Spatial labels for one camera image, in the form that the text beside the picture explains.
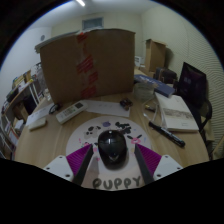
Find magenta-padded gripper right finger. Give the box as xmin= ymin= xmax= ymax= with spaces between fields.
xmin=134 ymin=143 xmax=184 ymax=185

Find black chair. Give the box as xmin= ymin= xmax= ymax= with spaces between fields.
xmin=196 ymin=98 xmax=215 ymax=158

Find black monitor screen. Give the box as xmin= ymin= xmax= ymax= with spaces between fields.
xmin=176 ymin=61 xmax=208 ymax=109

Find white remote control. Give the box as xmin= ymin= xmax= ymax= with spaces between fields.
xmin=55 ymin=100 xmax=89 ymax=125

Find large cardboard box, red tape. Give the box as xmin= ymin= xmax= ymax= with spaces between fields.
xmin=39 ymin=28 xmax=137 ymax=105

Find black computer mouse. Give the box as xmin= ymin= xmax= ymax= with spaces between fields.
xmin=97 ymin=129 xmax=129 ymax=170

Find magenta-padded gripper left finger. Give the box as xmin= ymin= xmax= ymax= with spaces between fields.
xmin=43 ymin=143 xmax=95 ymax=186

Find cluttered shelf unit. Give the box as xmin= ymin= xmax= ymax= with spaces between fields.
xmin=0 ymin=63 xmax=48 ymax=160

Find white flat rectangular device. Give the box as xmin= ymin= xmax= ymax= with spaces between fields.
xmin=27 ymin=117 xmax=48 ymax=132

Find white open notebook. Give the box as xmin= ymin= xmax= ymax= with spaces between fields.
xmin=154 ymin=92 xmax=200 ymax=133

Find white paper sheet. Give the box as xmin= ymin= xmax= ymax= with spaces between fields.
xmin=83 ymin=99 xmax=132 ymax=118
xmin=25 ymin=103 xmax=56 ymax=127

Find wall vent window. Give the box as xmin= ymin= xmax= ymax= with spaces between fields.
xmin=81 ymin=17 xmax=104 ymax=31

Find blue book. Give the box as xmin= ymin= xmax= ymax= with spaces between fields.
xmin=133 ymin=73 xmax=176 ymax=98

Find white puppy print mouse pad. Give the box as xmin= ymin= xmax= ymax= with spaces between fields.
xmin=65 ymin=115 xmax=153 ymax=191

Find small cardboard box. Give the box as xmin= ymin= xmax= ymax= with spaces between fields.
xmin=143 ymin=38 xmax=168 ymax=78

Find black eyeglasses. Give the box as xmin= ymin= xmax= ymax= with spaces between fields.
xmin=48 ymin=103 xmax=63 ymax=115

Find black marker pen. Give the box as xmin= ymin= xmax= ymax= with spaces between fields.
xmin=148 ymin=120 xmax=186 ymax=148

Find small dark binder clip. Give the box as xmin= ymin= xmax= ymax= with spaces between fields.
xmin=119 ymin=97 xmax=134 ymax=111

